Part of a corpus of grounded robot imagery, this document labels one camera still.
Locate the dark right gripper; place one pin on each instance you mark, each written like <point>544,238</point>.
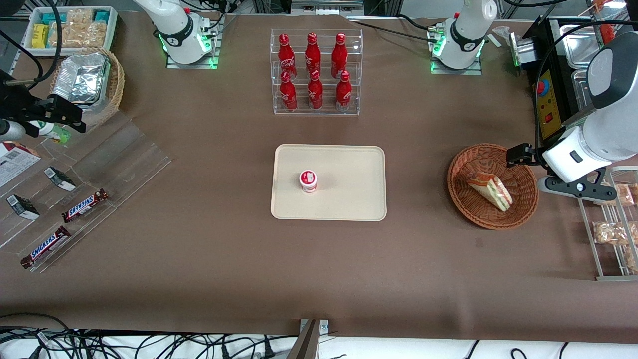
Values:
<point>21,105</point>

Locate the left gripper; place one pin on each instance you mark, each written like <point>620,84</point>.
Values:
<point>534,156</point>

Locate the triangle sandwich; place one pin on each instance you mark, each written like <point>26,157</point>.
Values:
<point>491,190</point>

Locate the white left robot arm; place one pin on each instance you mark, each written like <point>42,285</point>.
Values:
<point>466,30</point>

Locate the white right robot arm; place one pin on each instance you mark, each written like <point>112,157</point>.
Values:
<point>174,25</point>

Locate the aluminium foil tray stack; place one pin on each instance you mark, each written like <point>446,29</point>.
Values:
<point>79,80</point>

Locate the light wicker basket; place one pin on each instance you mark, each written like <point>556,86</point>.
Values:
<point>117,85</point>

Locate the brown wicker basket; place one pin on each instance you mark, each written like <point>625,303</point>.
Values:
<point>473,209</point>

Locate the cream plastic tray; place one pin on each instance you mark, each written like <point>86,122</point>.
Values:
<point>349,184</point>

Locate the green white plastic bottle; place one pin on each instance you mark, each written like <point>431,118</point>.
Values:
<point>54,132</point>

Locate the black yellow control appliance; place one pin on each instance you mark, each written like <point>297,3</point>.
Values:
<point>551,104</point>

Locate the small black carton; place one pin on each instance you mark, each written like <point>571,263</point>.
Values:
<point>22,207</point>
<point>60,178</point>

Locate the white barcode snack box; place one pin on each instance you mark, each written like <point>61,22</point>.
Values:
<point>15,164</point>

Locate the clear acrylic stepped shelf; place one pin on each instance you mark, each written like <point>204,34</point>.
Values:
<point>124,164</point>

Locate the clear wrapped cracker pack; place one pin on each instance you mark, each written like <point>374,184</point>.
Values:
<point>94,34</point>
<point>64,36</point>
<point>79,16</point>

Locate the yellow snack packet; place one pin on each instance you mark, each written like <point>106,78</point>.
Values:
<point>40,36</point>

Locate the steel pan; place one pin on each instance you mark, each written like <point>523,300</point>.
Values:
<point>580,47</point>
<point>583,89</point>

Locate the Snickers chocolate bar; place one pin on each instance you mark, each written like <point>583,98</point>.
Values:
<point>46,247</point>
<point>84,205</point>

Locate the bagged brown snack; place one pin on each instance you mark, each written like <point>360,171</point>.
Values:
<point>632,260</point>
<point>610,233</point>
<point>618,195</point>

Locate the teal snack packet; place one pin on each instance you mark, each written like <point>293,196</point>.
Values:
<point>52,18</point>
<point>101,16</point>

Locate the silver metal block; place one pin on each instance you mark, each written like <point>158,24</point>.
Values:
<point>523,52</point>

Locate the white plastic bin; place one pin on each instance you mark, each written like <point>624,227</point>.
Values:
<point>113,25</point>

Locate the clear plastic bag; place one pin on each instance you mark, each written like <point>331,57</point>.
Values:
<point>504,34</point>

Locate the red orange packets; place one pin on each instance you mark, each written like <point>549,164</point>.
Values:
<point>604,25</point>

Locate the red cola bottle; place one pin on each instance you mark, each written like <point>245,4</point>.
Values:
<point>288,94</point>
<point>286,55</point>
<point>343,94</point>
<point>315,93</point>
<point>313,52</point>
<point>339,54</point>

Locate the clear acrylic bottle rack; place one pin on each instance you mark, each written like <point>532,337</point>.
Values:
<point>316,112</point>

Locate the red white yogurt cup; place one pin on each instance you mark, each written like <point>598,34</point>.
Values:
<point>308,180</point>

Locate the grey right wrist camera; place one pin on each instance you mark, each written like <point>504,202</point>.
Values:
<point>10,129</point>

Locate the aluminium frame profile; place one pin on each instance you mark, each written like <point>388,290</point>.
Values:
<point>326,6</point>

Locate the metal table clamp bracket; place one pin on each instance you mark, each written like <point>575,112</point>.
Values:
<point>309,339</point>

